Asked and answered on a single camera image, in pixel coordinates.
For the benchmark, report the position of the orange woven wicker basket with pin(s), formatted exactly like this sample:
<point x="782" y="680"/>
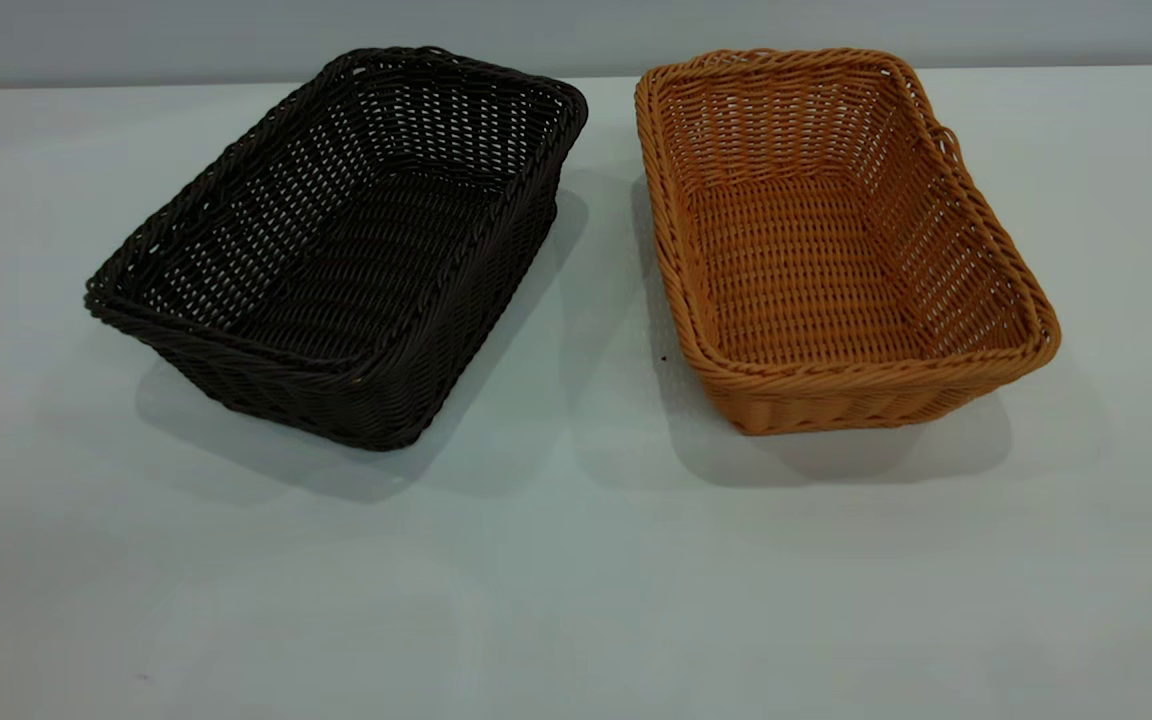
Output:
<point x="796" y="280"/>

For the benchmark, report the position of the black woven wicker basket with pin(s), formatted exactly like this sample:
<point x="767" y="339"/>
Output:
<point x="356" y="260"/>

